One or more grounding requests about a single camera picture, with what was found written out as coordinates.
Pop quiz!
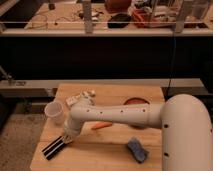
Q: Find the orange carrot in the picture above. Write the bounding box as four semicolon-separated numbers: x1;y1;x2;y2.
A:
91;122;113;130

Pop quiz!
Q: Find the clear plastic cup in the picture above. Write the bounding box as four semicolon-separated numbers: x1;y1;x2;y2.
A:
44;101;64;124

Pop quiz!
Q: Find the red round plate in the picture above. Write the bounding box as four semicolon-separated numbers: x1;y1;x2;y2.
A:
124;97;149;105

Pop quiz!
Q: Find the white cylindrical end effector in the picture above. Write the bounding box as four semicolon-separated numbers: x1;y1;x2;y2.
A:
62;123;80;144

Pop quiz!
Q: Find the black bowl on shelf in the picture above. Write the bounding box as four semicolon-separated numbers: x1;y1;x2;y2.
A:
107;13;131;28

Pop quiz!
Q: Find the black hanging cable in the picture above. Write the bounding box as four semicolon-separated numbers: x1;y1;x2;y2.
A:
166;31;178;96

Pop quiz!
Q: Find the grey metal post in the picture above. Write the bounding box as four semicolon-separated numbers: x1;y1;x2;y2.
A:
82;0;93;34

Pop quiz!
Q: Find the white crumpled object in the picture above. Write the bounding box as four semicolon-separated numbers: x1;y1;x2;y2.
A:
66;90;95;107

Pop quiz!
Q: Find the red box on shelf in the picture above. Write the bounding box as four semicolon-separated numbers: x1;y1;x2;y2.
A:
131;7;168;29

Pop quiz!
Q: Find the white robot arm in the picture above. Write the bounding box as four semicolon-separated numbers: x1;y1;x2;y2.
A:
64;94;213;171

